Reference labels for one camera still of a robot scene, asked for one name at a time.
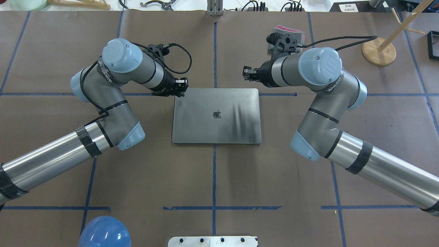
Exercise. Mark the green glass plate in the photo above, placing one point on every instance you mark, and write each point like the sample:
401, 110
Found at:
27, 5

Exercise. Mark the wine glass rack tray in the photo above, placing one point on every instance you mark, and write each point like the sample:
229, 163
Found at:
433, 45

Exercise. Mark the wooden mug tree stand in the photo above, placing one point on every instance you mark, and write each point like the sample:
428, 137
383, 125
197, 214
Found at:
381, 52

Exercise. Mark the folded grey cloth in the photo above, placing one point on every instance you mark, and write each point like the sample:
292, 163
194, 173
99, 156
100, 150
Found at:
291, 31

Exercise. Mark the wooden dish rack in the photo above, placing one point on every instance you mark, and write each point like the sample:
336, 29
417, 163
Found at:
90, 4

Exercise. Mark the blue desk lamp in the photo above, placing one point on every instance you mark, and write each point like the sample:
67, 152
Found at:
105, 231

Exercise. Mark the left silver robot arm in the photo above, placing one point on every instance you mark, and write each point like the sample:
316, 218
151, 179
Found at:
115, 123

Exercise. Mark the aluminium frame post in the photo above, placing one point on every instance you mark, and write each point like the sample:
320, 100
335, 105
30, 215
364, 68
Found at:
215, 8

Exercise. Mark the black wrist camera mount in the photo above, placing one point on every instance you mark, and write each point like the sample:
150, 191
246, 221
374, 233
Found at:
157, 52
284, 43

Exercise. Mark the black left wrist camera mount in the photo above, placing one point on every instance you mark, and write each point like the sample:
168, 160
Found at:
157, 52

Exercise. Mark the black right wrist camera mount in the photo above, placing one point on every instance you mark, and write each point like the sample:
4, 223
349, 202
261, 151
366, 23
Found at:
284, 43

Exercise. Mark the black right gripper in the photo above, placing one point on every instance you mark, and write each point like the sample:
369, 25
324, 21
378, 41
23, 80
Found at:
264, 73

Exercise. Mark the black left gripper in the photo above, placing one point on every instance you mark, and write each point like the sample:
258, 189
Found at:
167, 82

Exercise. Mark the grey laptop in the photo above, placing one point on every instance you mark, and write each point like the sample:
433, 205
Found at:
217, 116

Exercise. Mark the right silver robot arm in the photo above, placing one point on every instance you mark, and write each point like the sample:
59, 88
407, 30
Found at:
337, 91

